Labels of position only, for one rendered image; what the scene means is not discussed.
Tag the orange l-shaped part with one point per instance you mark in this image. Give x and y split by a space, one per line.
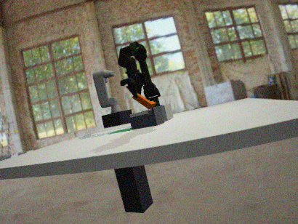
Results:
145 102

